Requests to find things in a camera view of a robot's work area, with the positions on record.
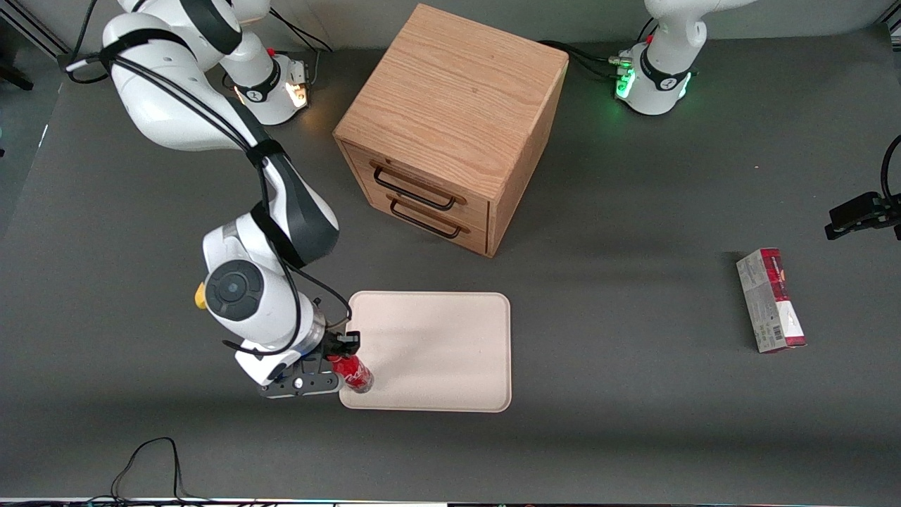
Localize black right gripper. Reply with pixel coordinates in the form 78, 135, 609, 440
258, 330, 362, 400

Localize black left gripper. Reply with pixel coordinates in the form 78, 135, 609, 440
825, 192, 901, 242

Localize red coke bottle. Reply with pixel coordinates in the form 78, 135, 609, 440
328, 354, 374, 394

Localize beige rectangular tray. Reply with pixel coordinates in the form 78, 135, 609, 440
339, 291, 512, 413

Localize red and grey carton box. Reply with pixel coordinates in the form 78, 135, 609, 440
736, 247, 808, 354

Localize wooden drawer front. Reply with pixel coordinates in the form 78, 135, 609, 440
366, 189, 489, 254
348, 144, 491, 227

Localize wooden drawer cabinet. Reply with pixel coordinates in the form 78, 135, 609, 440
333, 4, 569, 258

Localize black stand leg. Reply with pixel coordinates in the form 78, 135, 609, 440
0, 62, 33, 91

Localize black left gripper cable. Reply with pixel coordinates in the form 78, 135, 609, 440
881, 134, 901, 205

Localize black metal drawer handle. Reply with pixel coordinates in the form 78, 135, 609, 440
371, 163, 460, 212
389, 199, 463, 239

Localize black cable loop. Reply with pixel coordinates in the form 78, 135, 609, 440
92, 437, 212, 505

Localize black cable along right arm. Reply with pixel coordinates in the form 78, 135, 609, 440
65, 0, 353, 356

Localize black right arm base cables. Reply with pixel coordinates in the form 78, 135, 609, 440
267, 7, 336, 89

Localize black arm base cables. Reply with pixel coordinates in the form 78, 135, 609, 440
538, 39, 634, 82
267, 7, 336, 89

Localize black left arm base cables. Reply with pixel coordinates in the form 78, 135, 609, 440
538, 39, 634, 82

